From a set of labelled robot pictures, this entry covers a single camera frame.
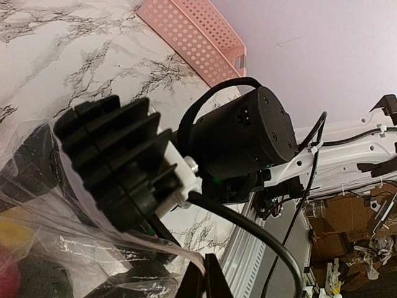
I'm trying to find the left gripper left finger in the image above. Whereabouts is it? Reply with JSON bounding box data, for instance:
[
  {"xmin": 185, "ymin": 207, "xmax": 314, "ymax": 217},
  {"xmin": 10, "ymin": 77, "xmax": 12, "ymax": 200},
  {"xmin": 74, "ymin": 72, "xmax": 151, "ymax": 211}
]
[{"xmin": 176, "ymin": 262, "xmax": 204, "ymax": 298}]

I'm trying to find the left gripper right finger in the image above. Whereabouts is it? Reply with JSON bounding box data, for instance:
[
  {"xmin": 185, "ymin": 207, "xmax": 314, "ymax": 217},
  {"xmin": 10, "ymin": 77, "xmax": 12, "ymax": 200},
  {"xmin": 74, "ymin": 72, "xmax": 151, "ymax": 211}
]
[{"xmin": 204, "ymin": 253, "xmax": 233, "ymax": 298}]

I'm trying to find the clear zip top bag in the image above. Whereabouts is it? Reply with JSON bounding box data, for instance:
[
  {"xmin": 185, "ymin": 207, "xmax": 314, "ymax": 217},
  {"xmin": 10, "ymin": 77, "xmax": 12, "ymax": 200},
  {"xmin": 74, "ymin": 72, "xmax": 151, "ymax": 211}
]
[{"xmin": 1, "ymin": 121, "xmax": 205, "ymax": 297}]

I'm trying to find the yellow fake pepper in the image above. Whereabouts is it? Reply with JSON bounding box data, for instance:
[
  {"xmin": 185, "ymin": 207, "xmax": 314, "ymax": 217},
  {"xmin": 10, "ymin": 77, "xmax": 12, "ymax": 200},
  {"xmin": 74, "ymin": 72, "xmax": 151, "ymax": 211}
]
[{"xmin": 1, "ymin": 207, "xmax": 33, "ymax": 250}]

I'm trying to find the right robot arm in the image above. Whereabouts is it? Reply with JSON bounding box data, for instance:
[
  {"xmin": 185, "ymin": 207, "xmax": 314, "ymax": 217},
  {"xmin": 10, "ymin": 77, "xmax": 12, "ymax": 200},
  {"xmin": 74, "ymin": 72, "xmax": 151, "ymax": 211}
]
[{"xmin": 176, "ymin": 83, "xmax": 396, "ymax": 216}]

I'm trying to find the green fake pepper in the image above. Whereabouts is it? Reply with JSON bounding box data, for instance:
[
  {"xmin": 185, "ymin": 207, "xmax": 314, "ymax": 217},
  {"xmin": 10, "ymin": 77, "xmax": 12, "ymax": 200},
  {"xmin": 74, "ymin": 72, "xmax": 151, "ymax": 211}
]
[{"xmin": 16, "ymin": 255, "xmax": 74, "ymax": 298}]

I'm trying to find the red fake pepper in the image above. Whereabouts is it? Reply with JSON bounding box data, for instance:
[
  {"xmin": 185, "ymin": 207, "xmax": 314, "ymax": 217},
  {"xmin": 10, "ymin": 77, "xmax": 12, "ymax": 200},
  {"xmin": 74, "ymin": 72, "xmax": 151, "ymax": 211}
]
[{"xmin": 1, "ymin": 247, "xmax": 20, "ymax": 298}]

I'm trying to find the pink plastic basket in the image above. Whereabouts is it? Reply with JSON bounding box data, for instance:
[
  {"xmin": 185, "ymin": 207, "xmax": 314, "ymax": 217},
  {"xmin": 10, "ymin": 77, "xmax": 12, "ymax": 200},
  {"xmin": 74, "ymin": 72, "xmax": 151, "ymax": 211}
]
[{"xmin": 136, "ymin": 0, "xmax": 247, "ymax": 87}]

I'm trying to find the aluminium front rail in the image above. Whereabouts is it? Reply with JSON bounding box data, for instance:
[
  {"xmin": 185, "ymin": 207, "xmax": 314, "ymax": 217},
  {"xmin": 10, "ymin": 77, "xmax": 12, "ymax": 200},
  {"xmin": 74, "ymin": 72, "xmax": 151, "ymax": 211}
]
[{"xmin": 220, "ymin": 194, "xmax": 311, "ymax": 298}]

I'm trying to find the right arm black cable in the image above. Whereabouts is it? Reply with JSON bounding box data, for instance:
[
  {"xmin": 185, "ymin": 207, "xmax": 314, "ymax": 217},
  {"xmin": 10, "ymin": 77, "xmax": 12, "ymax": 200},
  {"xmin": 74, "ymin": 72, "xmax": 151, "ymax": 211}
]
[{"xmin": 178, "ymin": 76, "xmax": 329, "ymax": 298}]

